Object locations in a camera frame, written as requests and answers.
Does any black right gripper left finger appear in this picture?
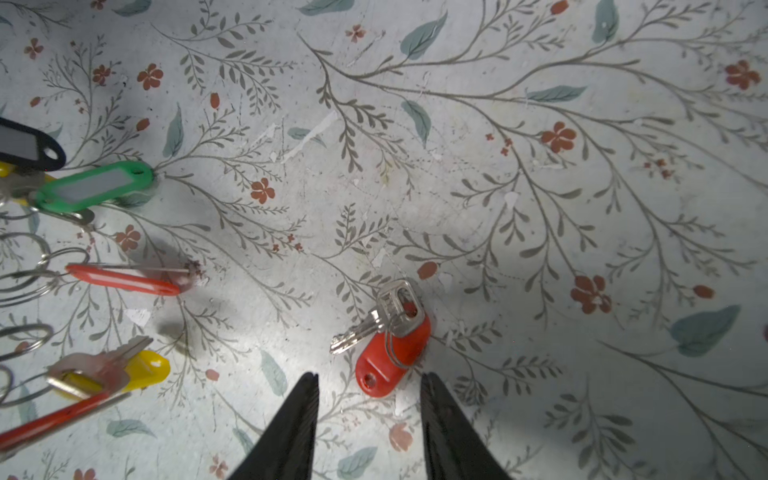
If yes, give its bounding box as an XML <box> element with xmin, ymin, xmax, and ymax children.
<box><xmin>230</xmin><ymin>372</ymin><xmax>319</xmax><ymax>480</ymax></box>

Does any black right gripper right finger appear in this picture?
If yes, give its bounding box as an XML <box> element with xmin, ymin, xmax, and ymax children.
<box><xmin>420</xmin><ymin>372</ymin><xmax>510</xmax><ymax>480</ymax></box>

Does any red tag key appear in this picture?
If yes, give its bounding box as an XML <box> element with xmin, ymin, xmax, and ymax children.
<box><xmin>329</xmin><ymin>278</ymin><xmax>432</xmax><ymax>398</ymax></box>

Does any large keyring with keys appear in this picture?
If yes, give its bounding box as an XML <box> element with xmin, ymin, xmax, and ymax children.
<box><xmin>0</xmin><ymin>115</ymin><xmax>202</xmax><ymax>463</ymax></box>

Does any yellow key tag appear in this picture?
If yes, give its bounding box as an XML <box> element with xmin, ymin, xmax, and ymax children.
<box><xmin>46</xmin><ymin>336</ymin><xmax>171</xmax><ymax>400</ymax></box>

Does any red flat key tag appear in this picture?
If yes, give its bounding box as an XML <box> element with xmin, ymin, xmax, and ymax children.
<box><xmin>65</xmin><ymin>263</ymin><xmax>198</xmax><ymax>297</ymax></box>

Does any green key tag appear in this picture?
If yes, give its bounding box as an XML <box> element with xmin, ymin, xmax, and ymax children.
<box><xmin>32</xmin><ymin>161</ymin><xmax>154</xmax><ymax>213</ymax></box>

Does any black key tag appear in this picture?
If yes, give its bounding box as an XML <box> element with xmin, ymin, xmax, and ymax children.
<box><xmin>0</xmin><ymin>118</ymin><xmax>67</xmax><ymax>172</ymax></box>

